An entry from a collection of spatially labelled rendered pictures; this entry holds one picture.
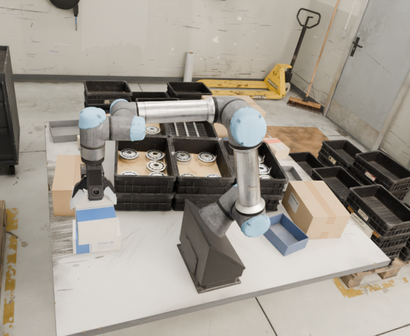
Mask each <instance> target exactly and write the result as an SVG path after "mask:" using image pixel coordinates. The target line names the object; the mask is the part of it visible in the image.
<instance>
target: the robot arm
mask: <svg viewBox="0 0 410 336"><path fill-rule="evenodd" d="M188 121H208V122H209V123H218V124H222V125H223V126H224V127H225V128H226V129H227V133H228V140H229V146H230V148H232V149H234V157H235V170H236V178H237V184H236V185H234V186H232V188H230V190H228V192H226V193H225V194H224V195H223V196H222V197H220V198H219V199H218V200H217V201H216V202H214V203H212V204H210V205H208V206H206V207H203V208H201V209H200V210H199V214H200V216H201V218H202V220H203V221H204V222H205V224H206V225H207V226H208V228H210V230H212V232H214V234H216V235H217V236H218V237H222V236H224V234H226V231H227V230H228V228H229V227H230V225H231V224H232V222H234V221H236V222H237V224H238V226H239V228H240V229H241V232H243V234H244V235H245V236H247V237H258V236H260V235H262V234H264V232H266V231H267V230H268V228H269V226H270V220H269V217H268V216H267V215H266V212H265V201H264V200H263V198H261V192H260V179H259V156H258V147H259V146H260V145H261V144H262V138H263V137H264V136H265V134H266V130H267V126H266V122H265V120H264V118H263V116H262V115H261V114H260V112H258V111H257V110H256V109H254V108H252V106H250V104H248V103H247V102H246V101H245V100H243V99H241V98H238V97H230V96H220V97H208V98H207V99H206V100H187V101H149V102H130V103H129V102H128V101H126V100H124V99H117V100H115V101H114V102H112V104H111V106H110V116H106V114H105V112H104V110H102V109H100V108H96V107H87V108H84V109H83V110H81V112H80V114H79V138H80V147H78V150H80V154H81V161H82V162H83V163H84V164H80V172H81V180H80V181H79V182H77V183H76V184H75V186H74V188H73V190H72V196H71V200H70V209H71V210H72V209H74V208H75V206H76V204H77V203H78V202H79V200H80V198H82V197H83V196H84V195H85V192H84V190H83V189H85V190H87V191H88V200H90V201H100V200H102V199H103V197H104V194H105V195H107V196H108V197H109V199H110V200H112V202H113V204H114V205H116V204H117V198H116V195H115V190H114V187H113V184H112V182H111V181H110V180H108V179H107V178H106V176H104V174H105V172H104V169H103V165H102V162H104V159H105V141H137V140H143V139H144V137H145V124H149V123H175V122H188Z"/></svg>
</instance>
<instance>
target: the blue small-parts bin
mask: <svg viewBox="0 0 410 336"><path fill-rule="evenodd" d="M269 220H270V226H269V228H268V230H267V231H266V232H264V234H263V235H264V236H265V237H266V239H267V240H268V241H269V242H270V243H271V244H272V245H273V246H274V247H275V248H276V249H277V250H278V251H279V252H280V254H282V256H284V257H285V256H287V255H290V254H292V253H294V252H296V251H299V250H301V249H304V248H305V247H306V244H307V242H308V240H309V237H308V236H307V235H306V234H305V233H304V232H302V230H300V228H298V226H296V224H294V223H293V222H292V221H291V220H290V219H289V218H288V217H287V216H286V215H284V214H283V213H281V214H278V215H275V216H272V217H270V218H269Z"/></svg>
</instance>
